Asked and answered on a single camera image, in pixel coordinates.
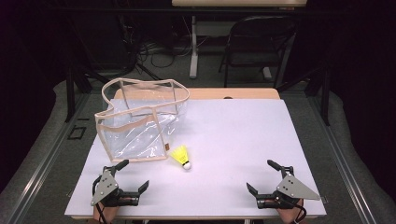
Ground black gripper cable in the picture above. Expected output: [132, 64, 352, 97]
[293, 204, 307, 223]
[96, 203, 110, 224]

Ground person's right hand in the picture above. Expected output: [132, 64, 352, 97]
[275, 199, 304, 224]

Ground white desk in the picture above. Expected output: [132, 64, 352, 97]
[171, 0, 307, 80]

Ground black floor outlet frame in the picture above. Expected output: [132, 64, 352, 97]
[67, 125, 87, 140]

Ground white table cover sheet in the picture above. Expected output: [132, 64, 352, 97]
[64, 98, 327, 218]

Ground black floor cables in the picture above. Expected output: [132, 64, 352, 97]
[136, 40, 194, 69]

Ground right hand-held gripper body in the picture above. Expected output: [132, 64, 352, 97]
[256, 166, 321, 210]

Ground black metal frame post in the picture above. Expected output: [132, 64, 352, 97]
[306, 66, 331, 127]
[64, 62, 94, 123]

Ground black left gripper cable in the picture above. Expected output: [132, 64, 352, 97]
[96, 203, 110, 224]

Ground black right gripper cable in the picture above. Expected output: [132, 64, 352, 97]
[293, 204, 307, 223]

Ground person's left hand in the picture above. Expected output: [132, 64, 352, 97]
[92, 203, 120, 223]

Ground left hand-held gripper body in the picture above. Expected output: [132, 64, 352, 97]
[91, 165, 140, 208]

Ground yellow shuttlecock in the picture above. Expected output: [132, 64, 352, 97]
[169, 145, 192, 171]

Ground black folding chair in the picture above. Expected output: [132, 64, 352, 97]
[219, 15, 298, 90]

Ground transparent bag with beige trim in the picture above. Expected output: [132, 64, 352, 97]
[93, 77, 191, 163]

